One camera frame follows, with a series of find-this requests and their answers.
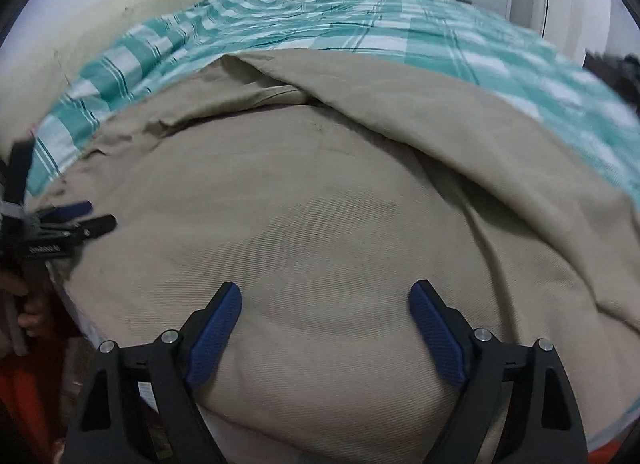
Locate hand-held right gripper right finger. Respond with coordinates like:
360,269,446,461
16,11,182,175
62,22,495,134
408,279,589,464

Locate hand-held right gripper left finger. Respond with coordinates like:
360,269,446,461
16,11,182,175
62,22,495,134
64,281,244,464

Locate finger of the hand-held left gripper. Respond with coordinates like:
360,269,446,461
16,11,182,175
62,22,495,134
49,214,119,241
34,200,94,224

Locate khaki pants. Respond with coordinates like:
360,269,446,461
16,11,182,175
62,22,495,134
22,50,640,464

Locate person's left hand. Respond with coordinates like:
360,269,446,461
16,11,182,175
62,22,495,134
0,270,51,332

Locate white mattress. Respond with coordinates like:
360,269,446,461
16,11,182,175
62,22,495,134
47,264,108,345

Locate orange cloth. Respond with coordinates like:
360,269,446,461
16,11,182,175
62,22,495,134
0,327,67,464

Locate cream pillow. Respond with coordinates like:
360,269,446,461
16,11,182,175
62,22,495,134
50,0,222,110

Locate green checked blanket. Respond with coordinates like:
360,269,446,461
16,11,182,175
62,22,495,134
25,0,640,195

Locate dark furniture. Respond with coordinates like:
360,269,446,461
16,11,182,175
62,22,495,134
582,52,640,112

